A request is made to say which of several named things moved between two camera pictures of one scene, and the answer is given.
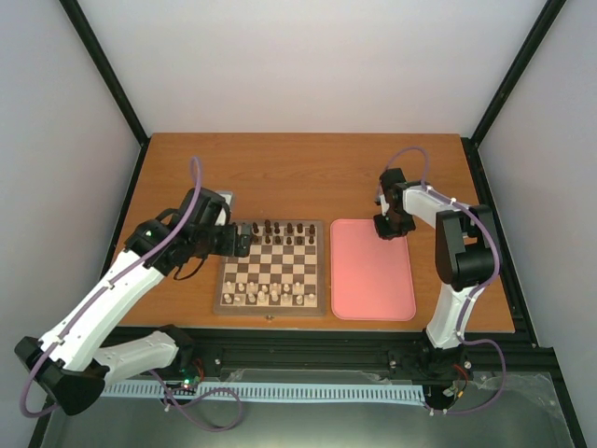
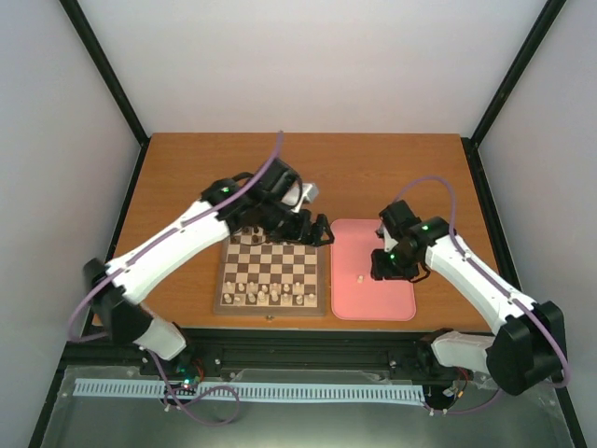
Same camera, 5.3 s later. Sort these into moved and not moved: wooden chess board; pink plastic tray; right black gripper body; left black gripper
Moved: left black gripper; right black gripper body
Not moved: wooden chess board; pink plastic tray
